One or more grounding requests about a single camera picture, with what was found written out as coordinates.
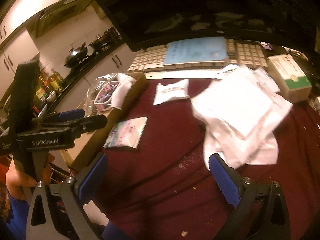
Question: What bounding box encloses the green white medicine box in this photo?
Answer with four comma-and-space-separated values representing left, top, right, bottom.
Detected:
267, 54, 312, 103

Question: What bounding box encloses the clear bag of white gauze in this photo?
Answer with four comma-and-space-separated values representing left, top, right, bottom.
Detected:
191, 67, 293, 169

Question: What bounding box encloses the range hood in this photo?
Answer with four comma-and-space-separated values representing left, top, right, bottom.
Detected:
26, 0, 93, 38

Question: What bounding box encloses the person's left hand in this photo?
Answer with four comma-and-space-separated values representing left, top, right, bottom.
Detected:
5, 153, 55, 200

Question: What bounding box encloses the beige mechanical keyboard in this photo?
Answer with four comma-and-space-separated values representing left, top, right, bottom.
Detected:
127, 37, 267, 73

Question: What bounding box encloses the oil bottle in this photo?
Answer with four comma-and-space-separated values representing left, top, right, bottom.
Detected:
49, 68, 65, 94

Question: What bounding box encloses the pink floral pouch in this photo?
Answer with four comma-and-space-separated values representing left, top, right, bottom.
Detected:
94, 81, 120, 112

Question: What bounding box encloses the white red tissue packet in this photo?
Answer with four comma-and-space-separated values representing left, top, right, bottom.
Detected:
153, 79, 190, 105

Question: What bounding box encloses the dark cooking pot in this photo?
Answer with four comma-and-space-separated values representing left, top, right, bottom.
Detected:
88, 27, 120, 53

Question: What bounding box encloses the dark red table cloth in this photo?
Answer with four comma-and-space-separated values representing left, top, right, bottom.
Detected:
92, 80, 319, 239

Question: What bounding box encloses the white pink wipes packet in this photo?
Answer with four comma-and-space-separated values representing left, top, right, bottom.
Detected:
103, 116, 148, 149

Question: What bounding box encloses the black TCL monitor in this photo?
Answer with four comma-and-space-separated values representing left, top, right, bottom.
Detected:
96, 0, 319, 51

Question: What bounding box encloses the clear plastic bag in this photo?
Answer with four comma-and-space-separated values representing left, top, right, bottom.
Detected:
82, 73, 118, 117

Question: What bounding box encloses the brown cardboard box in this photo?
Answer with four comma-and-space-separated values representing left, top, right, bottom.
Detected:
60, 72, 148, 172

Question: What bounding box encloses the blue paper booklet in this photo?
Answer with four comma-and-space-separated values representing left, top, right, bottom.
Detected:
163, 37, 227, 66

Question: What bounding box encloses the black wok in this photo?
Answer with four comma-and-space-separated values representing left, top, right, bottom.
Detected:
64, 42, 88, 68

